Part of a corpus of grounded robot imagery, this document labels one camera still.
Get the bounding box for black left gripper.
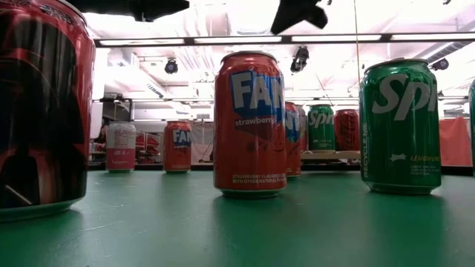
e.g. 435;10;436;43
76;0;191;22

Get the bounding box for green Sprite can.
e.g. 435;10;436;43
307;104;336;154
468;79;475;175
358;58;443;197

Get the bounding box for red Fanta can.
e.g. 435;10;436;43
163;119;193;174
333;108;361;152
284;100;303;179
213;50;286;200

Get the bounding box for red Coca-Cola Star Wars can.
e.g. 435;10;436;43
0;0;96;223

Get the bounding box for black overhead light bar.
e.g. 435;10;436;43
94;32;475;47

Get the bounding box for black ceiling spotlight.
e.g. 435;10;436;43
431;58;451;72
289;45;310;73
164;58;180;75

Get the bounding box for red storage bins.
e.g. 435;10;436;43
135;132;164;164

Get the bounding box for person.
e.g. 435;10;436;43
92;123;109;164

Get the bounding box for red cloth panel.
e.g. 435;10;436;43
439;116;474;168

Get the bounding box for green table mat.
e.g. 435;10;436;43
0;169;475;267

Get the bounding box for wooden shelf with black frame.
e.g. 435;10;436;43
299;149;361;162

